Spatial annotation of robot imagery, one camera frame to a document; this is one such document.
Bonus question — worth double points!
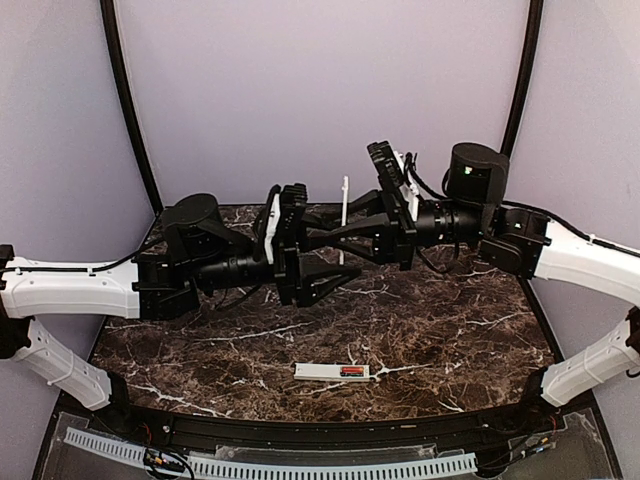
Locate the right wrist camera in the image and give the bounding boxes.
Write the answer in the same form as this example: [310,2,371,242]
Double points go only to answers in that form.
[367,141,421,221]

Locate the white battery cover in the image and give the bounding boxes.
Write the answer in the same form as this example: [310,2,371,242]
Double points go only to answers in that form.
[337,174,351,264]

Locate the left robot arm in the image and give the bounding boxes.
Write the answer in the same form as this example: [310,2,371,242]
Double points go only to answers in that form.
[1,190,360,436]

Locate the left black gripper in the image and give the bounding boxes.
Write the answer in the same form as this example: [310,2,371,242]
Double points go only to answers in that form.
[191,238,363,306]

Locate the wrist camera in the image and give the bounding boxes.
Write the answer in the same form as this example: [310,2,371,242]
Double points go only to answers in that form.
[253,183,308,266]
[367,141,421,221]

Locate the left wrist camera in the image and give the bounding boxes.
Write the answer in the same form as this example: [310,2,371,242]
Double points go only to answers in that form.
[253,183,308,266]

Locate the black front rail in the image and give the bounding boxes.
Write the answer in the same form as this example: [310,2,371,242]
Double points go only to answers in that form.
[130,405,532,450]

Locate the white remote control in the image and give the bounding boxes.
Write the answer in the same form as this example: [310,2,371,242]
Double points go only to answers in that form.
[294,363,371,382]

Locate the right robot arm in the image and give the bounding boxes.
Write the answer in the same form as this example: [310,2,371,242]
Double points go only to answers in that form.
[309,142,639,434]

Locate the right black frame post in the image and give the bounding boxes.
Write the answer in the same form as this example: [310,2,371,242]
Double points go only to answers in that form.
[500,0,544,157]

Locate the black frame post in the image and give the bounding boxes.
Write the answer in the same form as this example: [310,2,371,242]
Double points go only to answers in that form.
[500,0,544,157]
[99,0,164,216]

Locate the white slotted cable duct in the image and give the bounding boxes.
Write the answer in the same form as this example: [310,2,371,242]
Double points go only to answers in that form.
[64,427,478,479]

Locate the left black frame post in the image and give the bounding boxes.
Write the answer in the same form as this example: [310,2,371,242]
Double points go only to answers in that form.
[99,0,164,216]

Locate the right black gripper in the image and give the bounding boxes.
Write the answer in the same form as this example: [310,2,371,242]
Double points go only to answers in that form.
[322,187,490,270]

